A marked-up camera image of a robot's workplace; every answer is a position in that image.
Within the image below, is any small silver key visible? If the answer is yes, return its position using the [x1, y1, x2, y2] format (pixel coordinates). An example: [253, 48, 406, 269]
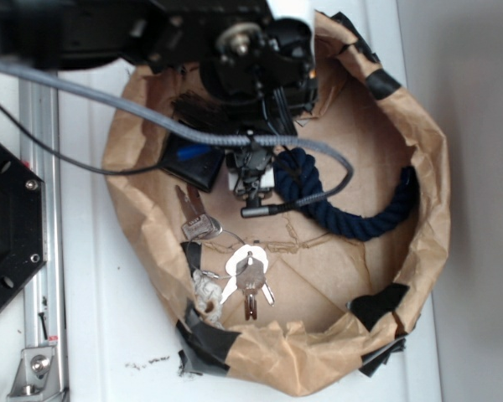
[262, 282, 275, 307]

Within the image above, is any black leather wallet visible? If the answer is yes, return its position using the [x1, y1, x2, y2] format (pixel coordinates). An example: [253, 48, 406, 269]
[158, 131, 225, 193]

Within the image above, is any white key tag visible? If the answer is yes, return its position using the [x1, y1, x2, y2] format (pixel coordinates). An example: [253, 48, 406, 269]
[221, 245, 268, 304]

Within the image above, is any aluminium extrusion rail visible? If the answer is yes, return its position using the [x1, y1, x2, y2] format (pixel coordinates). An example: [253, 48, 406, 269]
[16, 79, 70, 402]

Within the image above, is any brown paper bag bin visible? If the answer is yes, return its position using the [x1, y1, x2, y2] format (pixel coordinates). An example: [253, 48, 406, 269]
[106, 14, 450, 396]

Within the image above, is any white crumpled tissue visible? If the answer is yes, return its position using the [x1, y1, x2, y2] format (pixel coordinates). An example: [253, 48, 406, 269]
[192, 270, 223, 329]

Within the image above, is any brown wood chip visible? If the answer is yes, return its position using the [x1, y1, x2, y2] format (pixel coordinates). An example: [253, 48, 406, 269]
[172, 91, 230, 130]

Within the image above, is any silver house key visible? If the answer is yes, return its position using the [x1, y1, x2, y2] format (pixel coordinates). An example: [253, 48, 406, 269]
[236, 255, 266, 321]

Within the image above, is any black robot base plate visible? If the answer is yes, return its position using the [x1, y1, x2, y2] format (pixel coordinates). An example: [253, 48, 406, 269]
[0, 143, 45, 313]

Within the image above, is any large silver key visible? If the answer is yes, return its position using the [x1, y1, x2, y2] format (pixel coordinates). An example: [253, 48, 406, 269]
[175, 184, 216, 240]

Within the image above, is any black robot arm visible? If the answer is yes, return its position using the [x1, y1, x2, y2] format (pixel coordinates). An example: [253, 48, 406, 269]
[0, 1, 317, 206]

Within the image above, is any thin black cable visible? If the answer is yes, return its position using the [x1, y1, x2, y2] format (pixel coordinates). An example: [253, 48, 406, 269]
[0, 90, 169, 175]

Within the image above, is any grey braided cable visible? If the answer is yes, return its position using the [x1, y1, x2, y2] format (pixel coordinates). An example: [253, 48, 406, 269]
[0, 54, 355, 219]

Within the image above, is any metal corner bracket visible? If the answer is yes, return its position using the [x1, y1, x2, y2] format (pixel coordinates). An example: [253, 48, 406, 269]
[7, 346, 63, 401]

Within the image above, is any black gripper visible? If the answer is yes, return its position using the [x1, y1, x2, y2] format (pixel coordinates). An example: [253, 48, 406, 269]
[199, 16, 319, 200]

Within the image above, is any wire key ring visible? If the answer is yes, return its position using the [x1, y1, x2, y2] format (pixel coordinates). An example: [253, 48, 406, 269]
[187, 221, 250, 281]

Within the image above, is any dark blue rope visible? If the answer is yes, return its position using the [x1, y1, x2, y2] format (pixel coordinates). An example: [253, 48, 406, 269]
[272, 146, 420, 241]

